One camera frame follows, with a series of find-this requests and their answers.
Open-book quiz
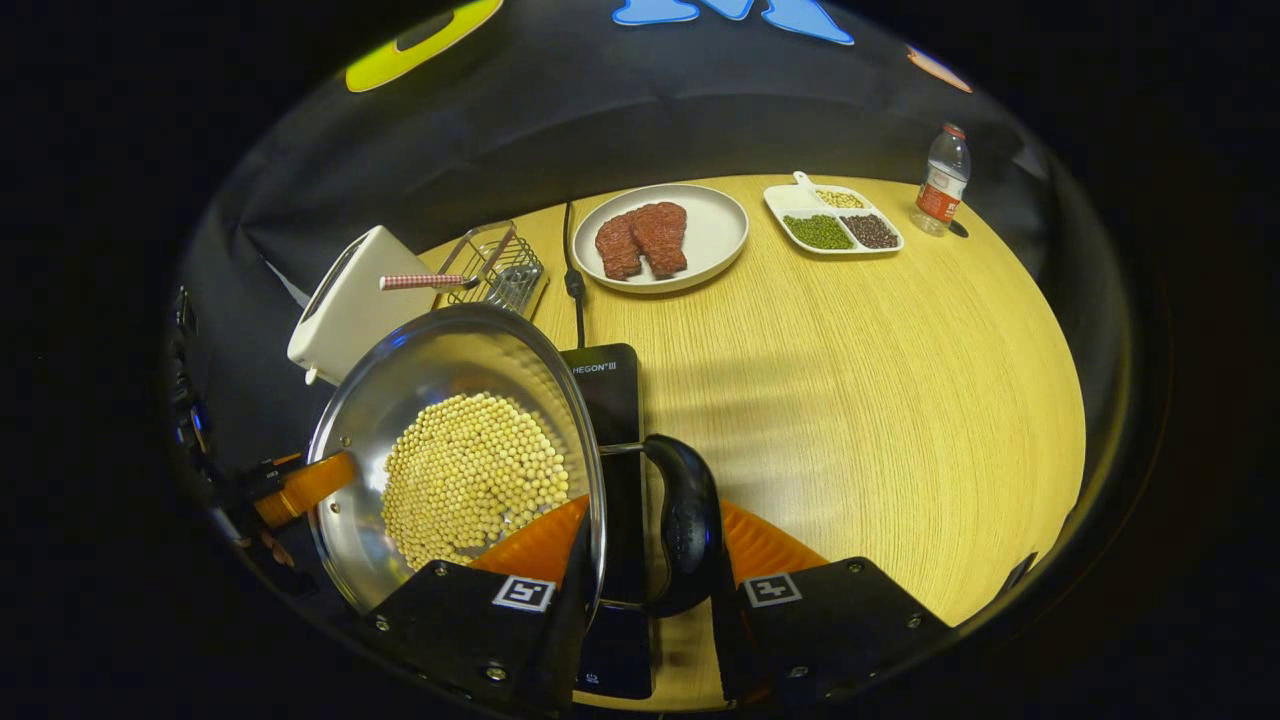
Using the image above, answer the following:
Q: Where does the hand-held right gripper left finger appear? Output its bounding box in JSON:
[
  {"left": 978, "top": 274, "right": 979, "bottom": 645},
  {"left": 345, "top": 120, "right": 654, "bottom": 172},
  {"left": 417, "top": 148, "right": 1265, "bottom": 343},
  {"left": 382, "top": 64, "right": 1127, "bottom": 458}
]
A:
[{"left": 362, "top": 493, "right": 601, "bottom": 717}]

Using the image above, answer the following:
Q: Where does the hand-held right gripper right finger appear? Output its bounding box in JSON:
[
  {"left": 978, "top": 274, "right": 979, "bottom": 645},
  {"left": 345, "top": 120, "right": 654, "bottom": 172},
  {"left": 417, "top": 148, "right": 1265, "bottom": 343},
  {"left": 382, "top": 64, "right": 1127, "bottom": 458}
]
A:
[{"left": 708, "top": 498, "right": 958, "bottom": 709}]

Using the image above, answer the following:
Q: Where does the stainless steel pot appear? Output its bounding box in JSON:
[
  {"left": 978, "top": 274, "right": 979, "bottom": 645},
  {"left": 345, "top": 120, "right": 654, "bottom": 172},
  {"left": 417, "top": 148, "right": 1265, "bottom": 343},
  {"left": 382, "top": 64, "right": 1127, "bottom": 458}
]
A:
[{"left": 305, "top": 303, "right": 724, "bottom": 618}]

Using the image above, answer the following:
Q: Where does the black induction cooktop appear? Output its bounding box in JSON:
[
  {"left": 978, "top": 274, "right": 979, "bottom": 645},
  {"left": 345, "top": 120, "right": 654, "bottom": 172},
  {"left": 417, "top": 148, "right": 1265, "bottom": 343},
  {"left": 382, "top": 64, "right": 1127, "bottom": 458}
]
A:
[{"left": 558, "top": 343, "right": 656, "bottom": 701}]

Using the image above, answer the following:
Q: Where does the large soybean heap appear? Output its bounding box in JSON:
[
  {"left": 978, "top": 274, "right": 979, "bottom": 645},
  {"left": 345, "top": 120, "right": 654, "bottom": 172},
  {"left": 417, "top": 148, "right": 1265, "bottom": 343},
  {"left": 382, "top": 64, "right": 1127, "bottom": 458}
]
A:
[{"left": 380, "top": 392, "right": 572, "bottom": 573}]

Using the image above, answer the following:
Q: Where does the green mung bean portion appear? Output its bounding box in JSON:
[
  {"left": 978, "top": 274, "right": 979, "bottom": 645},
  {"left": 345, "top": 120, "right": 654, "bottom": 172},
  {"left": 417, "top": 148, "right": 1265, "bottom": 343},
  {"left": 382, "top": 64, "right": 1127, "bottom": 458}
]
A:
[{"left": 784, "top": 214, "right": 854, "bottom": 251}]

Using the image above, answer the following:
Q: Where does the dark red bean portion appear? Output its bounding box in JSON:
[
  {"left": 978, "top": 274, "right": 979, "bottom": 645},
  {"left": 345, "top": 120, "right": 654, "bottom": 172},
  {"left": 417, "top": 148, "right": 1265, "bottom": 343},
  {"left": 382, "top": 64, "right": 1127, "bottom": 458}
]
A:
[{"left": 843, "top": 213, "right": 900, "bottom": 250}]

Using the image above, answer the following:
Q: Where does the round white plate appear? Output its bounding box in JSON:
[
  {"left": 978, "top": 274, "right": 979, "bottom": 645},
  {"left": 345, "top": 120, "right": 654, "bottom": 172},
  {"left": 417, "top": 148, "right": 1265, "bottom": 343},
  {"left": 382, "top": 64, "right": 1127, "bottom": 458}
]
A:
[{"left": 572, "top": 183, "right": 750, "bottom": 294}]

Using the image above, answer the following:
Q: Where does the white divided dish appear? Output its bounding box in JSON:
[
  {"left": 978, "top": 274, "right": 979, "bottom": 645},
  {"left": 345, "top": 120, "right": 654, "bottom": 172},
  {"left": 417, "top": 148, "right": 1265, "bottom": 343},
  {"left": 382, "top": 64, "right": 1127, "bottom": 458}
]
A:
[{"left": 763, "top": 171, "right": 905, "bottom": 256}]

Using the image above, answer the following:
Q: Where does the clear plastic water bottle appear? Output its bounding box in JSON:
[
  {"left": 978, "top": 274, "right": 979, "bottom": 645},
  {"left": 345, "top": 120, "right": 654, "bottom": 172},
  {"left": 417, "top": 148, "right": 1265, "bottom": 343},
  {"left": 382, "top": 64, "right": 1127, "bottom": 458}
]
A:
[{"left": 910, "top": 122, "right": 972, "bottom": 237}]

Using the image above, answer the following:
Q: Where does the wire basket with striped handle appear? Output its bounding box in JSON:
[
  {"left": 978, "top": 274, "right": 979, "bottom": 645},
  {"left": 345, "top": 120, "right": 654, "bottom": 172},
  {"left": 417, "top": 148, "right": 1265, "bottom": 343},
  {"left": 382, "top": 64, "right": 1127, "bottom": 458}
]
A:
[{"left": 380, "top": 220, "right": 549, "bottom": 321}]

